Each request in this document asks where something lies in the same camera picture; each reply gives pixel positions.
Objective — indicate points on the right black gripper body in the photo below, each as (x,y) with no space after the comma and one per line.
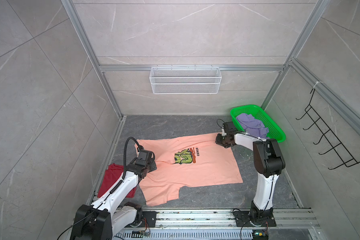
(222,140)

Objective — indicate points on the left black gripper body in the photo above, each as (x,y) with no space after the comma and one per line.
(151,166)

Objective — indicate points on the salmon pink t shirt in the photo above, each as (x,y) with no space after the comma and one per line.
(190,161)

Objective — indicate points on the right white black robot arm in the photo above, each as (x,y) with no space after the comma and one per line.
(269,164)

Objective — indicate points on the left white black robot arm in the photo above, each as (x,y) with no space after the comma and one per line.
(103,219)

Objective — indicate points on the purple t shirt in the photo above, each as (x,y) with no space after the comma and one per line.
(252,126)

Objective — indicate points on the folded dark red t shirt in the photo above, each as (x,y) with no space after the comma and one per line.
(112,174)

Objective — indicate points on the green plastic laundry basket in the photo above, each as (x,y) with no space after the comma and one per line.
(275,132)

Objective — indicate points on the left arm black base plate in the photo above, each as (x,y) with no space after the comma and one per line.
(145,218)

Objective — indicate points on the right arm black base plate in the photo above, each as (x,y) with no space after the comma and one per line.
(243,219)

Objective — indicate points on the white wire mesh shelf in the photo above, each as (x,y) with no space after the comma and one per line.
(185,80)

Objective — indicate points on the aluminium rail base frame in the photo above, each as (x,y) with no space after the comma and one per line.
(220,224)

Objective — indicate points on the black wire hook rack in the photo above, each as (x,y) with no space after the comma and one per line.
(328,134)

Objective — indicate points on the aluminium frame profiles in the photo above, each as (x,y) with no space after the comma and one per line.
(344,110)

